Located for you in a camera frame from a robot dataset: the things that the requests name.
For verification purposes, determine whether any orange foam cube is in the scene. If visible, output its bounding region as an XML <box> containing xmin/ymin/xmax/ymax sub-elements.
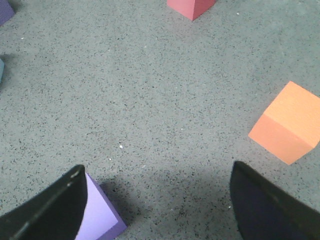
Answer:
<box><xmin>248</xmin><ymin>81</ymin><xmax>320</xmax><ymax>165</ymax></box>

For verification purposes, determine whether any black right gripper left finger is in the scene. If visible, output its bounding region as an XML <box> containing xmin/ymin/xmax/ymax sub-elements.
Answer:
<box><xmin>0</xmin><ymin>164</ymin><xmax>88</xmax><ymax>240</ymax></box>

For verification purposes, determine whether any purple cube at right edge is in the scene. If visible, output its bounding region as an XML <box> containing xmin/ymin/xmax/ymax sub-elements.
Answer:
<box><xmin>0</xmin><ymin>0</ymin><xmax>15</xmax><ymax>26</ymax></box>

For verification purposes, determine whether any lilac foam cube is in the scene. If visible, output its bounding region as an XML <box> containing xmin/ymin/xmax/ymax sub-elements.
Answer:
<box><xmin>75</xmin><ymin>174</ymin><xmax>127</xmax><ymax>240</ymax></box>

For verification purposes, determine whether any red textured foam cube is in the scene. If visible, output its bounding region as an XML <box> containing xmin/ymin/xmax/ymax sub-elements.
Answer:
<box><xmin>166</xmin><ymin>0</ymin><xmax>216</xmax><ymax>21</ymax></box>

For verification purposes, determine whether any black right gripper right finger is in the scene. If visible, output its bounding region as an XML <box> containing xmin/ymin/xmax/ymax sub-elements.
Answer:
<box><xmin>230</xmin><ymin>161</ymin><xmax>320</xmax><ymax>240</ymax></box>

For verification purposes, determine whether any light blue foam cube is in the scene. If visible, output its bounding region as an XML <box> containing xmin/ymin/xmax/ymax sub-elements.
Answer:
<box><xmin>0</xmin><ymin>59</ymin><xmax>5</xmax><ymax>82</ymax></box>

